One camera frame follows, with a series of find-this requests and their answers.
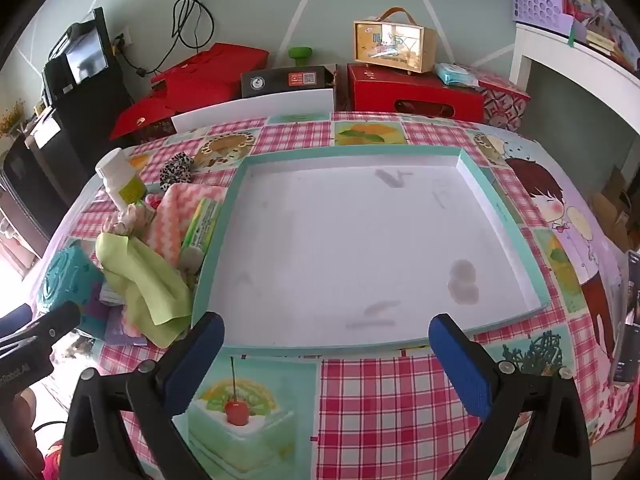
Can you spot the black cabinet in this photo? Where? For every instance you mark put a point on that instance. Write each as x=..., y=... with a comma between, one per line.
x=55, y=150

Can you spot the person's left hand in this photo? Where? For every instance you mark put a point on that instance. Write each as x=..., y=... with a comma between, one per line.
x=20, y=430

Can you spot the shallow teal cardboard box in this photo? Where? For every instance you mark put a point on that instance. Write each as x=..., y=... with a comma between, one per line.
x=350, y=240

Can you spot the black monitor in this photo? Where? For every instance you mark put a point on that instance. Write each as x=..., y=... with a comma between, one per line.
x=85, y=57

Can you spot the red patterned box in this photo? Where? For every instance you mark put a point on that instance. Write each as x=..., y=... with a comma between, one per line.
x=502, y=100

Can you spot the black box with orange label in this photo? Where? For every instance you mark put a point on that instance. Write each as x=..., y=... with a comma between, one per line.
x=287, y=80

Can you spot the yellow flowers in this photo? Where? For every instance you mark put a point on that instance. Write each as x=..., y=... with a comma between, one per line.
x=11, y=120

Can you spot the blue wet wipes pack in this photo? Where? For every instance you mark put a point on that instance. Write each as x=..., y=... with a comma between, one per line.
x=455, y=72

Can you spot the pile of books and stationery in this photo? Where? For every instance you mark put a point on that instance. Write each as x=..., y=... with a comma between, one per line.
x=600, y=30

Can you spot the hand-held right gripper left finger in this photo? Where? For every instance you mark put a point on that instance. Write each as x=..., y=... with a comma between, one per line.
x=197, y=355

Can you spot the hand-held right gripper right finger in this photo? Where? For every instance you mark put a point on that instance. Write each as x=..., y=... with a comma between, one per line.
x=457, y=360

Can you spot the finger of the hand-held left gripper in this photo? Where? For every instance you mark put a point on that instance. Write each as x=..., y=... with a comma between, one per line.
x=57, y=320

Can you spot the red cloth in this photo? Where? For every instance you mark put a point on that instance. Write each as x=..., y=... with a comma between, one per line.
x=52, y=466

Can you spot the red gift bags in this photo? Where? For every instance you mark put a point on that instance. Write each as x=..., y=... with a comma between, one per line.
x=215, y=72

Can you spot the white desk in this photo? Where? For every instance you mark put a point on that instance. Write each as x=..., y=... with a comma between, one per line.
x=575, y=55

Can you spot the white bottle with green label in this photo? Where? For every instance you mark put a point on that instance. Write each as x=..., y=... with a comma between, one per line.
x=117, y=180

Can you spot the flat red gift bag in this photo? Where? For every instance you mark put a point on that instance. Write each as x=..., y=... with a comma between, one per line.
x=137, y=120

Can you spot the leopard print scrunchie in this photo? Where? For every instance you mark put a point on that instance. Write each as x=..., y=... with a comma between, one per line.
x=176, y=170

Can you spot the pink zigzag cloth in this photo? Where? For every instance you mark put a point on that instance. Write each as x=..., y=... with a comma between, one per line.
x=172, y=220
x=131, y=322

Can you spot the brown cardboard boxes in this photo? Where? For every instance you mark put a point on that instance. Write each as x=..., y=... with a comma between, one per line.
x=612, y=205

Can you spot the light green cloth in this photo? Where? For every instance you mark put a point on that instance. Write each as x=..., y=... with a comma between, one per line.
x=150, y=290

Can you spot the pink baby garment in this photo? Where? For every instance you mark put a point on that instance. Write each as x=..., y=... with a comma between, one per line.
x=132, y=220

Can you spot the purple packet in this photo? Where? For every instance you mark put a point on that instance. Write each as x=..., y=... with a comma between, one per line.
x=117, y=334

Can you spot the green dumbbell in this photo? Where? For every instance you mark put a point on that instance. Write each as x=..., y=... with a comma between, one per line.
x=300, y=54

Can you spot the black device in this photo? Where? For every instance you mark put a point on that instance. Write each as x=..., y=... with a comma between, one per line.
x=627, y=330

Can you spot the red box with window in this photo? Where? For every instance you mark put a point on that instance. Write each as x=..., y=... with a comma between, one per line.
x=400, y=91

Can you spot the teal tissue pack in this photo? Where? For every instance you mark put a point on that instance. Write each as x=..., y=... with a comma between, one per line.
x=65, y=280

